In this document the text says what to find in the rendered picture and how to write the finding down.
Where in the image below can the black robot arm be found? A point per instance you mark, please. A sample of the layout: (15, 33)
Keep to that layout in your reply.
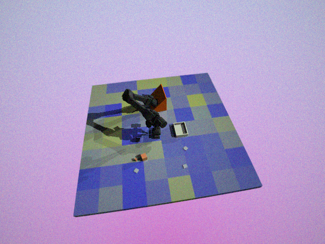
(150, 115)

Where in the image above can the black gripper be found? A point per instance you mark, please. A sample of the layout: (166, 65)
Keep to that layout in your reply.
(156, 130)

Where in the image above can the white rectangular tray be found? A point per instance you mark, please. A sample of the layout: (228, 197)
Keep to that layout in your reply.
(180, 129)

